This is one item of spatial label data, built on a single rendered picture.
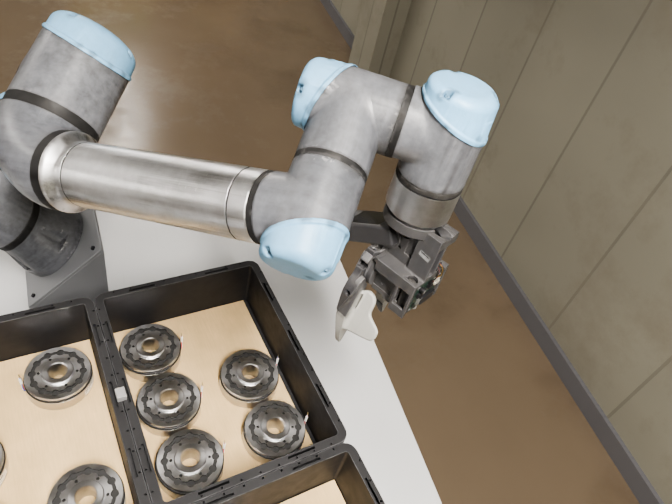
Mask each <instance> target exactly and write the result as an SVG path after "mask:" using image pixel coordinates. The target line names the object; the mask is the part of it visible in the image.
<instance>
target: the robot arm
mask: <svg viewBox="0 0 672 504"><path fill-rule="evenodd" d="M42 26H43V27H42V29H41V31H40V32H39V34H38V36H37V38H36V39H35V41H34V43H33V45H32V46H31V48H30V50H29V51H28V53H27V54H26V56H25V57H24V59H23V60H22V62H21V64H20V65H19V67H18V69H17V71H16V74H15V76H14V78H13V80H12V81H11V83H10V85H9V87H8V88H7V90H6V92H3V93H1V94H0V250H3V251H5V252H6V253H7V254H8V255H9V256H11V257H12V258H13V259H14V260H15V261H16V262H17V263H18V264H19V265H20V266H22V268H24V269H25V270H26V271H27V272H30V273H32V274H34V275H36V276H40V277H44V276H48V275H51V274H53V273H54V272H56V271H57V270H59V269H60V268H61V267H62V266H63V265H64V264H65V263H66V262H67V261H68V260H69V259H70V257H71V256H72V255H73V253H74V251H75V250H76V248H77V246H78V244H79V241H80V239H81V236H82V231H83V219H82V216H81V214H80V213H79V212H82V211H85V210H87V209H93V210H98V211H102V212H107V213H112V214H117V215H121V216H126V217H131V218H136V219H140V220H145V221H150V222H154V223H159V224H164V225H169V226H173V227H178V228H183V229H188V230H192V231H197V232H202V233H207V234H211V235H216V236H221V237H225V238H230V239H235V240H240V241H244V242H249V243H254V244H259V245H260V247H259V256H260V258H261V259H262V261H263V262H265V263H266V264H267V265H269V266H270V267H272V268H274V269H276V270H278V271H280V272H282V273H284V274H289V275H292V276H294V277H296V278H300V279H304V280H310V281H320V280H324V279H327V278H328V277H330V276H331V275H332V274H333V272H334V270H335V268H336V265H337V263H338V262H339V260H340V258H341V255H342V252H343V250H344V247H345V245H346V244H347V242H348V241H354V242H362V243H370V244H371V246H369V247H368V248H367V249H366V250H365V251H364V252H363V253H362V255H361V257H360V259H359V261H358V263H357V265H356V267H355V269H354V271H353V273H352V274H351V276H350V277H349V279H348V280H347V282H346V284H345V286H344V288H343V290H342V292H341V295H340V298H339V301H338V305H337V312H336V321H335V339H336V340H337V341H338V342H340V341H341V339H342V338H343V336H344V334H345V333H346V331H347V330H348V331H350V332H352V333H354V334H356V335H358V336H360V337H362V338H364V339H366V340H368V341H372V340H374V339H375V338H376V337H377V334H378V329H377V327H376V325H375V323H374V321H373V319H372V315H371V314H372V311H373V309H374V307H375V304H376V305H377V307H378V310H379V311H380V312H382V311H383V310H384V308H385V307H386V305H387V303H389V304H388V308H389V309H390V310H392V311H393V312H394V313H395V314H396V315H398V316H399V317H400V318H401V319H402V318H403V317H404V315H405V314H406V313H407V312H409V311H410V310H411V309H416V307H417V305H418V304H419V305H420V304H422V303H423V302H424V301H426V300H427V299H428V298H430V297H431V296H432V295H434V294H435V292H436V290H437V288H438V286H439V284H440V282H441V280H442V278H443V276H444V274H445V272H446V270H447V268H448V266H449V264H447V263H446V262H445V261H443V260H442V257H443V255H444V253H445V251H446V249H447V247H448V246H449V245H451V244H452V243H454V242H455V241H456V239H457V237H458V235H459V233H460V232H458V231H457V230H455V229H454V228H453V227H451V226H450V225H448V224H447V222H448V221H449V219H450V217H451V215H452V212H453V210H454V208H455V206H456V204H457V202H458V199H459V197H460V195H461V193H462V190H463V188H464V186H465V184H466V182H467V180H468V178H469V175H470V173H471V171H472V169H473V167H474V165H475V162H476V160H477V158H478V156H479V154H480V152H481V150H482V147H483V146H485V145H486V143H487V140H488V134H489V131H490V129H491V126H492V124H493V121H494V119H495V116H496V114H497V111H498V109H499V100H498V98H497V95H496V93H495V92H494V90H493V89H492V88H491V87H490V86H489V85H487V84H486V83H485V82H483V81H481V80H480V79H478V78H476V77H474V76H471V75H469V74H466V73H463V72H452V71H450V70H440V71H436V72H434V73H433V74H431V75H430V77H429V78H428V80H427V82H426V83H425V84H424V85H423V87H421V86H418V85H416V86H414V85H410V84H407V83H404V82H401V81H398V80H395V79H392V78H389V77H386V76H383V75H380V74H377V73H374V72H370V71H367V70H364V69H361V68H358V66H357V65H355V64H352V63H349V64H348V63H344V62H341V61H337V60H333V59H327V58H323V57H316V58H313V59H312V60H310V61H309V62H308V63H307V65H306V66H305V68H304V70H303V72H302V74H301V76H300V79H299V82H298V86H297V90H296V92H295V95H294V99H293V104H292V110H291V119H292V122H293V124H294V125H295V126H296V127H299V128H301V129H302V130H303V131H304V132H303V135H302V137H301V140H300V142H299V145H298V148H297V150H296V153H295V155H294V158H293V160H292V163H291V166H290V168H289V170H288V172H282V171H273V170H267V169H261V168H254V167H248V166H241V165H235V164H228V163H222V162H215V161H209V160H202V159H196V158H189V157H183V156H177V155H170V154H164V153H157V152H151V151H144V150H138V149H131V148H125V147H118V146H112V145H105V144H99V143H98V141H99V140H100V138H101V136H102V134H103V132H104V130H105V128H106V126H107V124H108V122H109V120H110V118H111V116H112V114H113V112H114V110H115V108H116V106H117V104H118V102H119V100H120V98H121V96H122V94H123V92H124V90H125V88H126V86H127V84H128V82H130V81H131V80H132V78H131V76H132V73H133V71H134V69H135V65H136V62H135V58H134V56H133V54H132V52H131V51H130V50H129V48H128V47H127V46H126V45H125V44H124V43H123V42H122V41H121V40H120V39H119V38H118V37H117V36H115V35H114V34H113V33H111V32H110V31H109V30H107V29H106V28H104V27H103V26H101V25H100V24H98V23H96V22H94V21H93V20H91V19H89V18H87V17H84V16H82V15H79V14H77V13H74V12H70V11H64V10H59V11H55V12H53V13H52V14H51V15H50V16H49V18H48V19H47V21H46V22H44V23H43V24H42ZM376 153H377V154H380V155H383V156H386V157H389V158H392V157H393V158H396V159H399V161H398V164H397V167H396V169H395V172H394V175H393V178H392V180H391V183H390V186H389V189H388V192H387V194H386V203H385V206H384V209H383V212H377V211H364V210H357V207H358V204H359V201H360V198H361V195H362V192H363V189H364V187H365V183H366V181H367V178H368V175H369V172H370V169H371V166H372V164H373V161H374V158H375V155H376ZM366 282H367V283H369V284H370V285H372V286H371V287H372V288H373V289H375V290H376V291H377V293H376V295H374V293H373V292H372V291H370V290H367V289H366V286H367V283H366ZM365 289H366V290H365Z"/></svg>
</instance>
